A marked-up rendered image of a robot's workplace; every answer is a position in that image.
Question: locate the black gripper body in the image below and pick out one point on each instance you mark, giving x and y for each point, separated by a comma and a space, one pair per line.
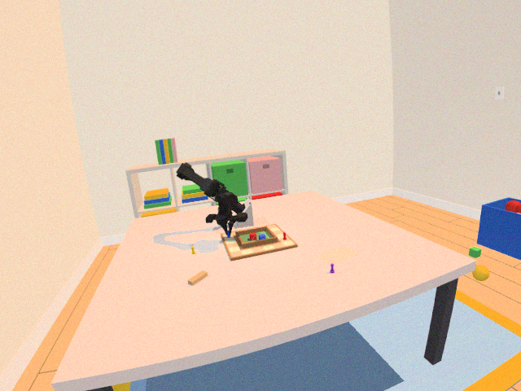
241, 217

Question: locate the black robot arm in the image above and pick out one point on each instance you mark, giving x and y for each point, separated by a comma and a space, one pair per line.
211, 189

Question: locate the tan rectangular block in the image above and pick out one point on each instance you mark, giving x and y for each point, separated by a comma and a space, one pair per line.
198, 277

